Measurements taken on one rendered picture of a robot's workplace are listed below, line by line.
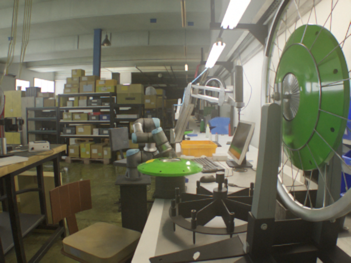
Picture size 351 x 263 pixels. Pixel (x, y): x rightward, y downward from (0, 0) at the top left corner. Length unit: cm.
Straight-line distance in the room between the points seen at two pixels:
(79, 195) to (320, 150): 146
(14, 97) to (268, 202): 788
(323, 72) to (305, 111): 8
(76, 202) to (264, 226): 131
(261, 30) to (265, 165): 235
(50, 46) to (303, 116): 1099
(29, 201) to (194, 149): 186
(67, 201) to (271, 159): 132
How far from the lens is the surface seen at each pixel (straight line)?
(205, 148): 236
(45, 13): 765
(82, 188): 172
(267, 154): 56
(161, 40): 995
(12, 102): 821
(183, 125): 174
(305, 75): 53
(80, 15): 716
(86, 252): 144
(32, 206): 314
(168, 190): 124
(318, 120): 50
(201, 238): 90
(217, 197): 92
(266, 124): 55
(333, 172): 64
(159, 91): 995
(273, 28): 77
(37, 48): 1158
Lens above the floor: 133
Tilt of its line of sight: 5 degrees down
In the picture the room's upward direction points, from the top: straight up
